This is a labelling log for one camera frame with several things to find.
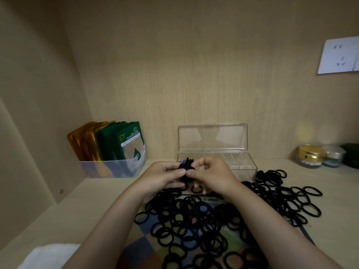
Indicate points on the gold lidded jar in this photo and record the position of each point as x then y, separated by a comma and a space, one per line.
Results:
310, 154

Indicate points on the gold foil packet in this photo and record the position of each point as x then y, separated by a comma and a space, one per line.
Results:
75, 142
94, 137

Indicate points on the white cloth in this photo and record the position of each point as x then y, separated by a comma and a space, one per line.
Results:
50, 256

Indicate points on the plain green packet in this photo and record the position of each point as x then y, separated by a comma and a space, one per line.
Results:
108, 142

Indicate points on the silver lidded jar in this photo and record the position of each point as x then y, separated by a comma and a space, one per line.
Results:
335, 155

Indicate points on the white wall socket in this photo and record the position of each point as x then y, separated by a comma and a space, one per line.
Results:
338, 54

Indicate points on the green packet with white label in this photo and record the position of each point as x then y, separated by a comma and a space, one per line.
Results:
131, 140

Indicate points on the colourful checkered mat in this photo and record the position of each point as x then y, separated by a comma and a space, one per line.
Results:
147, 254

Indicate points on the person's left forearm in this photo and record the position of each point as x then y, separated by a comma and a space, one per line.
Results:
106, 229

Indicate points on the person's right hand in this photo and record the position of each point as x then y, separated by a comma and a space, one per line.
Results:
217, 179

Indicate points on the person's left thumb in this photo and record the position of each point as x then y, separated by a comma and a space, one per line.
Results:
177, 172

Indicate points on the person's right thumb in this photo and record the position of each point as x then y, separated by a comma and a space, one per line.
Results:
195, 173

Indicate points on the clear plastic compartment box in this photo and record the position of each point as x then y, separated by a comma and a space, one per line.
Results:
218, 142

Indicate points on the person's left hand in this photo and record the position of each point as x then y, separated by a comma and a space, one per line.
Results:
157, 176

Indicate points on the dark green jar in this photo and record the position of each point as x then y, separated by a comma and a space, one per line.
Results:
352, 155

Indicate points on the clear plastic storage bin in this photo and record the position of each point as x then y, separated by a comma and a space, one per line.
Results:
112, 168

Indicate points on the person's right forearm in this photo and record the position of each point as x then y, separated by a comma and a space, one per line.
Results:
274, 235

